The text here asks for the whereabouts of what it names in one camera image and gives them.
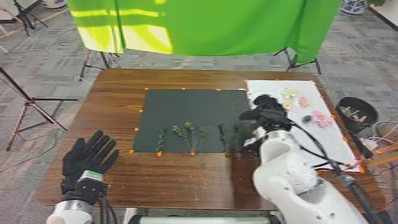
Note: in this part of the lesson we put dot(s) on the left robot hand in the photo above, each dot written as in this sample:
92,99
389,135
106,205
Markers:
90,155

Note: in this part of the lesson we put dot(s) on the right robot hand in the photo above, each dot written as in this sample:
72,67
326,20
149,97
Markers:
270,111

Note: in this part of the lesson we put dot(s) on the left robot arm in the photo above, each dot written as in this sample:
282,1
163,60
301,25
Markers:
83,196

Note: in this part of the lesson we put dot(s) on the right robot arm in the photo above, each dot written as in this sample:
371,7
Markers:
291,176

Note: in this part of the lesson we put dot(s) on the yellow flower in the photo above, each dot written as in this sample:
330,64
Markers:
287,105

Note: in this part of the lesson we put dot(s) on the small pink flower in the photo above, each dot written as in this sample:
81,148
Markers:
305,101

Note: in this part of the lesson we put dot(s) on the blue flower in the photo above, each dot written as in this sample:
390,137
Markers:
307,118

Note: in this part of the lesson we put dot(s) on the white flower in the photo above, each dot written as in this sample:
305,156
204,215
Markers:
291,92

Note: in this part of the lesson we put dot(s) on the large pink flower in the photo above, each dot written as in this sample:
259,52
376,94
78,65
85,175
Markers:
323,119

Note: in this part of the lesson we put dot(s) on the green sprig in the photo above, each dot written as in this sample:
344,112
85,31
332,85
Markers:
223,136
161,140
236,136
190,135

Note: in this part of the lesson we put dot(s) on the white sheet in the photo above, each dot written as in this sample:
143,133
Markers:
309,140

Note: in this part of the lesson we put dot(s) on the dark mat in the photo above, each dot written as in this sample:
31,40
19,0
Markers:
190,110

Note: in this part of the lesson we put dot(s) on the black round bin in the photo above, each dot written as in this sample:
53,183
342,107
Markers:
358,115

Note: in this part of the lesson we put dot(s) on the black backdrop stand legs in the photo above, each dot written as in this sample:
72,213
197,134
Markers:
106,61
293,61

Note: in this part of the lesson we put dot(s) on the black tripod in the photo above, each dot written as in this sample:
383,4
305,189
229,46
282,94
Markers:
28,15
30,103

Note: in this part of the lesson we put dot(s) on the blue white vase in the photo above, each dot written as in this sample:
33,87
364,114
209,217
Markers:
355,6

